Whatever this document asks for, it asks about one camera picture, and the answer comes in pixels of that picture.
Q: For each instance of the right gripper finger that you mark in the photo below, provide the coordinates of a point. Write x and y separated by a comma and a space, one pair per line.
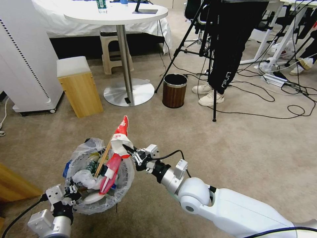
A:
137, 160
128, 148

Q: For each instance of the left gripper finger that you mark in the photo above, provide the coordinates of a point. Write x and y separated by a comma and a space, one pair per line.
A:
71, 189
75, 201

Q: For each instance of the red white snack wrapper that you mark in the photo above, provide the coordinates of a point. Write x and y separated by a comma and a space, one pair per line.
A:
118, 138

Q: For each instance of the trash bin with clear liner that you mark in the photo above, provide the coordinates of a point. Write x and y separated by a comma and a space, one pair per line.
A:
123, 183

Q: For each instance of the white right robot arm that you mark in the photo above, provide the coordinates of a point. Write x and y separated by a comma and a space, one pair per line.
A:
230, 210

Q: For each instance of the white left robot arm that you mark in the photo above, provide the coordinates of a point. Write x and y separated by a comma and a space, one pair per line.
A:
53, 225

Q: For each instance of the brown wood-grain trash bin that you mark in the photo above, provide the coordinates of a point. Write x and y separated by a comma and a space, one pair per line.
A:
174, 94

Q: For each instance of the crumpled white plastic bag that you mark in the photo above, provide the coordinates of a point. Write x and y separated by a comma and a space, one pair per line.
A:
83, 178

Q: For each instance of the white oval container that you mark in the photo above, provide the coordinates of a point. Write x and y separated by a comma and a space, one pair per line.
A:
93, 197

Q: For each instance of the wooden disposable chopsticks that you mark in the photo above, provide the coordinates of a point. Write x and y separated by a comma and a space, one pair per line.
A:
103, 158

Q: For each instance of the green label plastic bottle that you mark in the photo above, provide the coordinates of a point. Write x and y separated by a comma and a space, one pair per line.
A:
92, 167

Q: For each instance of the wooden cabinet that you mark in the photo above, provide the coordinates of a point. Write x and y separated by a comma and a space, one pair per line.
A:
14, 184

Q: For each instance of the wooden stool with white cushion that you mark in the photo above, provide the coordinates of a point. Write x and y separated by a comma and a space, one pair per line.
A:
79, 91

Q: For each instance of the person's white shoe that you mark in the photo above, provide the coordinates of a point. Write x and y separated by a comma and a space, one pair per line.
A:
211, 98
201, 88

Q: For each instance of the beige plastic stool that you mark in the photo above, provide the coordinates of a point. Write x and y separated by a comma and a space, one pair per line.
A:
109, 57

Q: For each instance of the white tower appliance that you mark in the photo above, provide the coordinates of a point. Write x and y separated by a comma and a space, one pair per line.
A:
24, 62

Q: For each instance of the black tablet stand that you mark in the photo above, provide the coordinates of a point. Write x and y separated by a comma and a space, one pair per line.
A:
144, 11

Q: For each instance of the person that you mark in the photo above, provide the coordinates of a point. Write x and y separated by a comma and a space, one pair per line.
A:
230, 44

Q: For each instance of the water bottle with green label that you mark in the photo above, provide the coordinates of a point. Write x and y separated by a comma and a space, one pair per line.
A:
101, 6

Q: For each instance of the bed with white sheet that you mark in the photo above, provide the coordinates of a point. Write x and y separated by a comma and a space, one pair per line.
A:
57, 22

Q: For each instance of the white power strip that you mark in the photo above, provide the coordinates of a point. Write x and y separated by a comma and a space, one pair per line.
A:
275, 79

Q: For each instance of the black office chair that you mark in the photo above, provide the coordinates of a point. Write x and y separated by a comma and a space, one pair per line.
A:
192, 12

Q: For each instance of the white red plastic bag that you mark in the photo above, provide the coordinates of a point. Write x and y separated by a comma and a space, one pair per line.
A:
284, 50

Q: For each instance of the person's beige shoe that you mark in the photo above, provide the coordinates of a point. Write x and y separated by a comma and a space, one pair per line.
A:
301, 67

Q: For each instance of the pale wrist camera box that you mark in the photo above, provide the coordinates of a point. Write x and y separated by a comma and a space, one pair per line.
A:
55, 194
152, 150

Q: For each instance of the black camera tripod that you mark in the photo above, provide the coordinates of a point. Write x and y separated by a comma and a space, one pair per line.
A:
183, 39

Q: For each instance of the round white pedestal table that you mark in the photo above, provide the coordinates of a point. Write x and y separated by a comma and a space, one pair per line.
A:
116, 15

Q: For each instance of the white desk frame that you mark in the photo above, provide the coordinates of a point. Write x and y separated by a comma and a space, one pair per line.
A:
262, 42

